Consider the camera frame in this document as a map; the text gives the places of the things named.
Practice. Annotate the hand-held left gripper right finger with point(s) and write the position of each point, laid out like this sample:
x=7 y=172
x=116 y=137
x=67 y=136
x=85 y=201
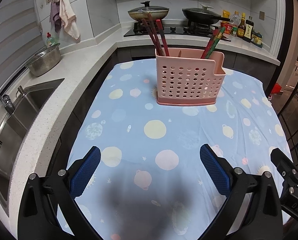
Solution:
x=215 y=170

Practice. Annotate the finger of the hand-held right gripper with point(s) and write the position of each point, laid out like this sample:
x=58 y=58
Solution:
x=283 y=163

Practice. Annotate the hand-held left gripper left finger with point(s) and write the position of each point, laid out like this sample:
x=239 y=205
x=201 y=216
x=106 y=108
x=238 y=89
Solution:
x=87 y=170

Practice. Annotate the pink perforated utensil holder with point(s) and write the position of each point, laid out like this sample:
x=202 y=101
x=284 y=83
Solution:
x=188 y=80

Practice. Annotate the green chopstick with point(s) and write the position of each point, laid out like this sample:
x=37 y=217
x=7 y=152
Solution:
x=217 y=38
x=215 y=45

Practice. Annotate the dark red chopstick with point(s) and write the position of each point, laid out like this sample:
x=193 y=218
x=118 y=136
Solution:
x=163 y=38
x=151 y=36
x=155 y=33

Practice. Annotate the blue printed tablecloth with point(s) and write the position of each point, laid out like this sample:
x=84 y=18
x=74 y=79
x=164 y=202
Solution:
x=158 y=135

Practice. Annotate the red plastic object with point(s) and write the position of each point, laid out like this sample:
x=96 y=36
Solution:
x=278 y=89

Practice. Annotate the steel sink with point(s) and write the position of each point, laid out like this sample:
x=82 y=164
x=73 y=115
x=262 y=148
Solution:
x=16 y=130

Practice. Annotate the steel soap pump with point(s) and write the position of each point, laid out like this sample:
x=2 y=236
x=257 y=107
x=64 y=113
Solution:
x=21 y=92

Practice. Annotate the chrome faucet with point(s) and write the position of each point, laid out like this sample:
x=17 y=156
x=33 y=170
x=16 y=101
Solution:
x=6 y=102

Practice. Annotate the glass sliding door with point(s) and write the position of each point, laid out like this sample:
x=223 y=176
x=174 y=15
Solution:
x=296 y=55

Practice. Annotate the steel colander bowl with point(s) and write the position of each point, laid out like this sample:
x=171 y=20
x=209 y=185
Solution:
x=45 y=61

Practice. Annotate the small green bottles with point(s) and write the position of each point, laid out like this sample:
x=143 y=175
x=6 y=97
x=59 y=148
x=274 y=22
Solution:
x=258 y=40

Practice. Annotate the green dish soap bottle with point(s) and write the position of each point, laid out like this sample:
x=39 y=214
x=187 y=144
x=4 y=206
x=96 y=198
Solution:
x=50 y=41

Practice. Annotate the dark soy sauce bottle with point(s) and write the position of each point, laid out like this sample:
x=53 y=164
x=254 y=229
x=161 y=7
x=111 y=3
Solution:
x=248 y=31

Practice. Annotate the small green-capped jar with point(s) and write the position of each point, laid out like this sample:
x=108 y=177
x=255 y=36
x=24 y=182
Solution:
x=235 y=32

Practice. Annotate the brown sauce bottle yellow label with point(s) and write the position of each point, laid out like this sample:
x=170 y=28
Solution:
x=241 y=28

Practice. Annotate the red seasoning packet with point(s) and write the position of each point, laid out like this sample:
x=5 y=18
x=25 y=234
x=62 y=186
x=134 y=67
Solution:
x=226 y=28

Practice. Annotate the black gas stove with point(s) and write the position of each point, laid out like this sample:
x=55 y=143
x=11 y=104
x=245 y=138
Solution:
x=178 y=31

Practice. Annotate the clear oil bottle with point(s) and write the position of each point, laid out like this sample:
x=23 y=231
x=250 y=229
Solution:
x=235 y=18

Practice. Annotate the pale pink towel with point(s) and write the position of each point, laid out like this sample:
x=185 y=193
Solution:
x=69 y=17

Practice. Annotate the yellow seasoning bottle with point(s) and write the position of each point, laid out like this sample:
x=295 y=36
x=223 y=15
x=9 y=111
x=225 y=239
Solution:
x=226 y=16

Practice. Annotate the black wok with lid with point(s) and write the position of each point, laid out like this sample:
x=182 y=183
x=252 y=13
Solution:
x=201 y=15

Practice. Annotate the purple cloth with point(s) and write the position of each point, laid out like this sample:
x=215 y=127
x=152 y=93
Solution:
x=54 y=16

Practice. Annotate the white window blind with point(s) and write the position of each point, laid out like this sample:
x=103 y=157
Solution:
x=6 y=30

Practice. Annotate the beige wok with glass lid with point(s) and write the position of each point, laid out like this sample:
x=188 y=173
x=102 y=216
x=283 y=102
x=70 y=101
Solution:
x=149 y=13

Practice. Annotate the tan wall switch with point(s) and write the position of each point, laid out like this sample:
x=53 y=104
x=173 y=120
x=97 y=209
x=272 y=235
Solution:
x=262 y=15

